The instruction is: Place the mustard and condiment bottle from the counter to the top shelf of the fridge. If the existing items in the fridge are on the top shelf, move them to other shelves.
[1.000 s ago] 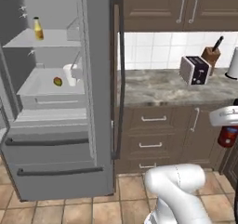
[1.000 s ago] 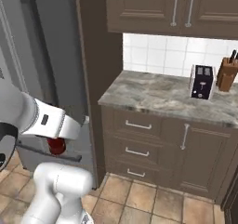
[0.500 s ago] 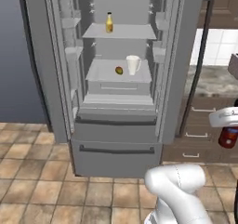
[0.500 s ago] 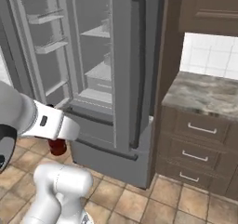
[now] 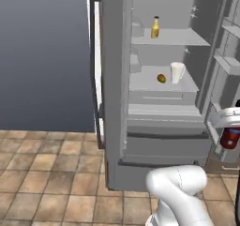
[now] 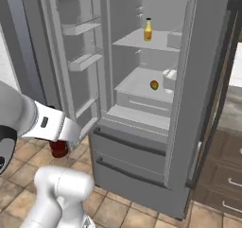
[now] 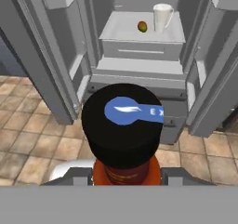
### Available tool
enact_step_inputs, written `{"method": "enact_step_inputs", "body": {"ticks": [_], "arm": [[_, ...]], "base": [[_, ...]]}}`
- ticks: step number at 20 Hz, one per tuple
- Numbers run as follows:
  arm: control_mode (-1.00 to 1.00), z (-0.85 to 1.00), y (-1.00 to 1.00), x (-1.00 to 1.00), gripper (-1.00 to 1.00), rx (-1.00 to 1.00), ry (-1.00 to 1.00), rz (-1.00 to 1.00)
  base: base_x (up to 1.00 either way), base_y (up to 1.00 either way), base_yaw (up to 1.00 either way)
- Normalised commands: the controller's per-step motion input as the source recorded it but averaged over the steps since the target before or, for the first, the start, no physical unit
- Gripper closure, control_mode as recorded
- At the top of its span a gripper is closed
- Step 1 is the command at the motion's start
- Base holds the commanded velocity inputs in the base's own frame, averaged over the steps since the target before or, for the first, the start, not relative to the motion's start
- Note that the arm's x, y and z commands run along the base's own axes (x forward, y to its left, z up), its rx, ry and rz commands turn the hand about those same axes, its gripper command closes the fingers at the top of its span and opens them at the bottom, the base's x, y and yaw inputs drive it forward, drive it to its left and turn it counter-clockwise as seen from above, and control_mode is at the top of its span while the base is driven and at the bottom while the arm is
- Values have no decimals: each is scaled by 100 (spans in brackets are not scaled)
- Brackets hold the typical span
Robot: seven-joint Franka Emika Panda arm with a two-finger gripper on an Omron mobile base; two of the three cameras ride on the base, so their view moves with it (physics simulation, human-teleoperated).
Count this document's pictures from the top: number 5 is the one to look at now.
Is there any brown counter drawer front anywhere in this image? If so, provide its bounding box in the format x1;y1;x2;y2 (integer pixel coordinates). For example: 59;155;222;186
204;157;240;176

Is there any grey crisper drawer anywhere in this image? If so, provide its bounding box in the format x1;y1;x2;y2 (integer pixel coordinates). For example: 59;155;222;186
127;90;199;106

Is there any white jug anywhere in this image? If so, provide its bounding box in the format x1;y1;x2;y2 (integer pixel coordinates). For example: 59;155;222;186
170;61;187;85

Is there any yellow bottle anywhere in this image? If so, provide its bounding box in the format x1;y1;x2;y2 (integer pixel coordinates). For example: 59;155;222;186
150;15;161;39

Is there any green red mango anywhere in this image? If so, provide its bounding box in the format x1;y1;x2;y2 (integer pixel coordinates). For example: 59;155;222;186
157;73;167;84

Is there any grey fridge shelf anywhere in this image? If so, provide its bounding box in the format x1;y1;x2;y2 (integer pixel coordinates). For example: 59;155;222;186
130;27;212;47
128;65;201;94

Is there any white drawer handle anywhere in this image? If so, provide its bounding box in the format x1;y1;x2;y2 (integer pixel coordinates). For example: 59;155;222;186
220;165;240;172

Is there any grey fridge door with bins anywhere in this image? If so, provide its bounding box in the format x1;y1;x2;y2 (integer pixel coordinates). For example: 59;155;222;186
196;0;240;166

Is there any white fridge door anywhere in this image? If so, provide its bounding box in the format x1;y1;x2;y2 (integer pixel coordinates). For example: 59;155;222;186
85;0;105;134

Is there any grey fridge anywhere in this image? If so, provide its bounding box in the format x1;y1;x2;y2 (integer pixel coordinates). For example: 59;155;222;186
98;0;240;192

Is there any grey freezer drawer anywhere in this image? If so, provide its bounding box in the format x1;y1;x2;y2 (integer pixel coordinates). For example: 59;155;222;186
117;131;214;169

